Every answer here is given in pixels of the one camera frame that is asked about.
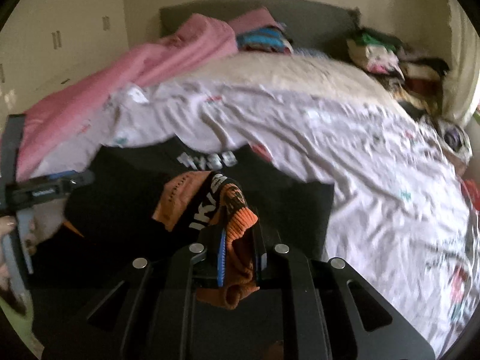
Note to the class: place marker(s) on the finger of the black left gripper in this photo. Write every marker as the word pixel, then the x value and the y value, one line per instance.
pixel 81 179

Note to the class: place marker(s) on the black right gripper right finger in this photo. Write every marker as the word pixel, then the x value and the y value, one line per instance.
pixel 264 239

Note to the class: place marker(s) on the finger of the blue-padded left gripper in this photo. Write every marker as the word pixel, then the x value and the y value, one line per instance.
pixel 60 175

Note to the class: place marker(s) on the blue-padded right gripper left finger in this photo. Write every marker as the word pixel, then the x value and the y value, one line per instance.
pixel 210 272

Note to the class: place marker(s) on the black orange IKISS sweater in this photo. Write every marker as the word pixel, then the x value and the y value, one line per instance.
pixel 109 283

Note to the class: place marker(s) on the striped blue folded clothes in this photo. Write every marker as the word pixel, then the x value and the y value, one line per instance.
pixel 266 39

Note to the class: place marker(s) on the bag with purple clothes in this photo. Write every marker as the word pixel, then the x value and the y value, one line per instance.
pixel 454 141

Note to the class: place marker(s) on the pile of folded clothes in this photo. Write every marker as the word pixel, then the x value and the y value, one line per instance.
pixel 411 75

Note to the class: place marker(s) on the person's left hand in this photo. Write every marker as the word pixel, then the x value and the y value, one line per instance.
pixel 8 225

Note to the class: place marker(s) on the white patterned bed sheet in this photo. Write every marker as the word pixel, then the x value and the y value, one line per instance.
pixel 401 215

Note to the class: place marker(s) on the cream wardrobe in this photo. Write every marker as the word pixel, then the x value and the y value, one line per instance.
pixel 47 45

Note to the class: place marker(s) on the pink blanket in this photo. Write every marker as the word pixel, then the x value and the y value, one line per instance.
pixel 61 115

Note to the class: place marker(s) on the red item at bedside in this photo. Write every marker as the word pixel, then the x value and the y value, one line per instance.
pixel 470 187

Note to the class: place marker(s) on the grey headboard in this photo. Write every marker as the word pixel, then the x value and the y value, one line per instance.
pixel 309 24

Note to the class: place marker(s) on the cream curtain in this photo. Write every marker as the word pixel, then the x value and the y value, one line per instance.
pixel 461 85

